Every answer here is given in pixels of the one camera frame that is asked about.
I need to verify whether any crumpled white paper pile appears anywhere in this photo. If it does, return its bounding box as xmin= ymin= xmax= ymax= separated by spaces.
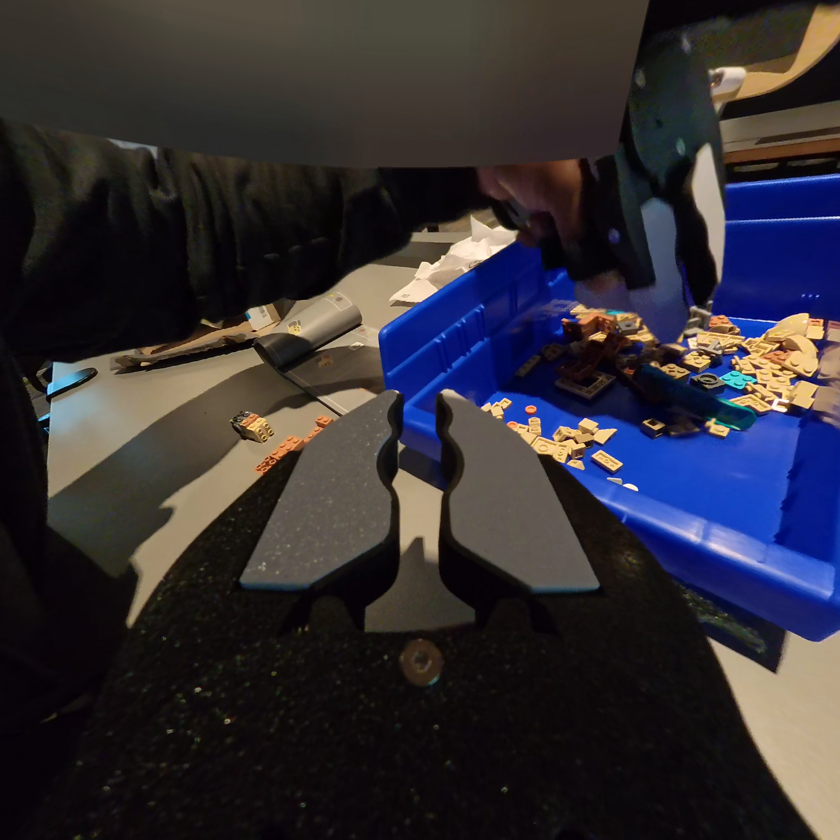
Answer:
xmin=390 ymin=217 xmax=522 ymax=306

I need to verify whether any torn brown cardboard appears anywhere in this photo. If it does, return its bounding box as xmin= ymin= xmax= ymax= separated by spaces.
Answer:
xmin=115 ymin=298 xmax=296 ymax=368

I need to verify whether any green long toy brick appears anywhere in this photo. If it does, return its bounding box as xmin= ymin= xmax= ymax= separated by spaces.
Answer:
xmin=640 ymin=364 xmax=756 ymax=432

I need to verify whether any person's left hand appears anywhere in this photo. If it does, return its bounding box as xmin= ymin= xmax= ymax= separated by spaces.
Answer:
xmin=478 ymin=159 xmax=592 ymax=253

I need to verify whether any person's dark clothing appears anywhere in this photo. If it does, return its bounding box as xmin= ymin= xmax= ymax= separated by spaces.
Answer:
xmin=0 ymin=328 xmax=142 ymax=742

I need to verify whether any wooden background desk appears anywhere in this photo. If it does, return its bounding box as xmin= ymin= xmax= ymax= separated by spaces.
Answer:
xmin=718 ymin=98 xmax=840 ymax=173

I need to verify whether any person's left forearm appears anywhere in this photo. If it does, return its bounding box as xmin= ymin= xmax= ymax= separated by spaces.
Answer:
xmin=0 ymin=118 xmax=500 ymax=358

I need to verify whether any blue plastic bin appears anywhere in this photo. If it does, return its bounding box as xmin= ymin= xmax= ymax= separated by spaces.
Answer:
xmin=379 ymin=174 xmax=840 ymax=643

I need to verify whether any pile of small toy bricks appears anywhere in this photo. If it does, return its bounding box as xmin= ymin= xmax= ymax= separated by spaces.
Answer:
xmin=482 ymin=302 xmax=840 ymax=490

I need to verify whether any black glossy object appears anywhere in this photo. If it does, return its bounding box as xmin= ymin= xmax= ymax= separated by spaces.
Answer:
xmin=36 ymin=364 xmax=99 ymax=434

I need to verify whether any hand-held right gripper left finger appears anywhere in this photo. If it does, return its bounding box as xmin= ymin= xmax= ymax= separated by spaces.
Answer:
xmin=239 ymin=390 xmax=403 ymax=592

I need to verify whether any grey instruction booklet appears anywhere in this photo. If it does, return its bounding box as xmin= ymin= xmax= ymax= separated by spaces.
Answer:
xmin=252 ymin=292 xmax=398 ymax=416

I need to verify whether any orange toy brick assembly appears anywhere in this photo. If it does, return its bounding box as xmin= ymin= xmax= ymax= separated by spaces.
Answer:
xmin=255 ymin=415 xmax=336 ymax=475

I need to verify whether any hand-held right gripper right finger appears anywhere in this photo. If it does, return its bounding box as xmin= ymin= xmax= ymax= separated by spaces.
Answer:
xmin=436 ymin=389 xmax=600 ymax=595

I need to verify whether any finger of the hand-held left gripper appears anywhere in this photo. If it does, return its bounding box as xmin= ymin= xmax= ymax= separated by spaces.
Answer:
xmin=629 ymin=197 xmax=691 ymax=342
xmin=574 ymin=272 xmax=634 ymax=316

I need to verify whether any grey desk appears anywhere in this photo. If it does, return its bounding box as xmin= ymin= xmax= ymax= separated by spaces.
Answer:
xmin=46 ymin=256 xmax=840 ymax=840

